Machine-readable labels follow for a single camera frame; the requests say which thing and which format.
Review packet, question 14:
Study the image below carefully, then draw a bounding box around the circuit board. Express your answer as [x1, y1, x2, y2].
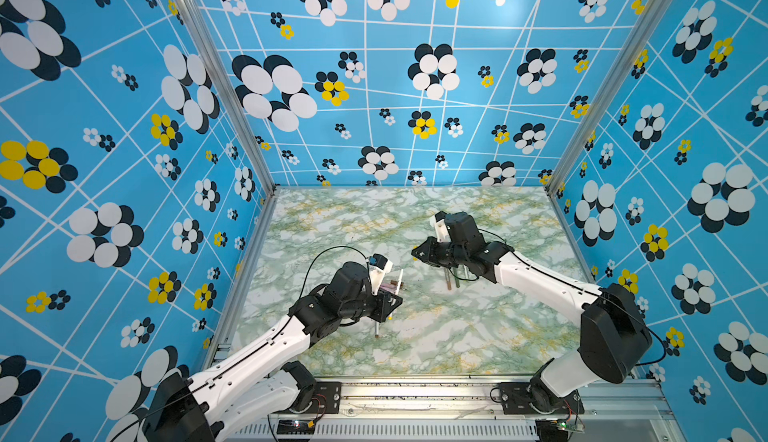
[277, 420, 316, 435]
[535, 419, 585, 442]

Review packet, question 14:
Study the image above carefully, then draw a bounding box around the corner aluminium post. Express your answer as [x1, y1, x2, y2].
[174, 0, 276, 200]
[546, 0, 674, 202]

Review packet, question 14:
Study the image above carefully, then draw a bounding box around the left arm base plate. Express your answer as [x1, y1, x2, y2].
[288, 381, 342, 415]

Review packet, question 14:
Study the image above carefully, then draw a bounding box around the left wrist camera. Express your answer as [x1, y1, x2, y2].
[368, 254, 393, 295]

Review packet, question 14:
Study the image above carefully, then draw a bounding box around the right corner aluminium post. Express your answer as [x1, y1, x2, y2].
[546, 0, 674, 202]

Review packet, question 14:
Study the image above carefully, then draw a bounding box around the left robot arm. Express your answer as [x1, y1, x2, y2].
[107, 254, 403, 441]

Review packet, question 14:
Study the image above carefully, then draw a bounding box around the right circuit board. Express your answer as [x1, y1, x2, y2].
[535, 419, 585, 442]

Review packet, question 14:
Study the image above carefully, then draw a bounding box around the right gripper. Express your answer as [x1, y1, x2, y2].
[410, 237, 470, 268]

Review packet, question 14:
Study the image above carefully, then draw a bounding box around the white pen yellow tip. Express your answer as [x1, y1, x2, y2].
[394, 269, 404, 295]

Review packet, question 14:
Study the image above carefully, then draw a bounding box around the aluminium front rail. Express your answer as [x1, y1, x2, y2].
[223, 376, 685, 441]

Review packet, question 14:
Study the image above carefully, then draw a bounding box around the left circuit board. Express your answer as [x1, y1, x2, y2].
[277, 420, 316, 435]

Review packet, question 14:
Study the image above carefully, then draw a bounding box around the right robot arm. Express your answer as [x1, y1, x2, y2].
[412, 212, 655, 414]

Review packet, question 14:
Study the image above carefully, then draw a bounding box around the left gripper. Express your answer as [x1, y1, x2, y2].
[341, 286, 406, 323]

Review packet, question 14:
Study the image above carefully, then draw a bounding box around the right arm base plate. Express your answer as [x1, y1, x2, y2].
[490, 382, 584, 417]

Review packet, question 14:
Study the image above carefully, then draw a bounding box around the pink fountain pen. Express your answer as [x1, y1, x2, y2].
[378, 284, 396, 294]

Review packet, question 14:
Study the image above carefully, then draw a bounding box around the left corner aluminium post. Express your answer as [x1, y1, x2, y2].
[174, 0, 276, 200]

